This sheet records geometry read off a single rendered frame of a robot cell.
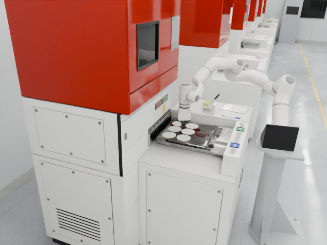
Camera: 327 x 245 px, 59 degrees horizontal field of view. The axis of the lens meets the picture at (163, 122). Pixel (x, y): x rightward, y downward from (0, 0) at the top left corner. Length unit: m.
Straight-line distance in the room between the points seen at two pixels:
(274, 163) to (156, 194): 0.90
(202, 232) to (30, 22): 1.64
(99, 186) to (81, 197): 0.20
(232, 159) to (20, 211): 2.00
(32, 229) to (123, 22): 1.94
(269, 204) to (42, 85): 1.86
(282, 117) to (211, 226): 0.91
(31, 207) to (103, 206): 1.15
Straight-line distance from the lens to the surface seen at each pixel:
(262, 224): 2.56
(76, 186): 2.02
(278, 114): 2.23
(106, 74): 1.53
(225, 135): 2.17
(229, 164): 1.77
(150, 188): 1.97
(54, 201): 2.24
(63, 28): 1.63
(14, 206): 3.07
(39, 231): 2.74
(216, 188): 1.81
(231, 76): 2.27
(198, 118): 2.29
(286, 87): 2.29
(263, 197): 2.45
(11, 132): 3.08
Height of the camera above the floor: 1.82
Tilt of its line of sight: 24 degrees down
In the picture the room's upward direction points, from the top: 2 degrees clockwise
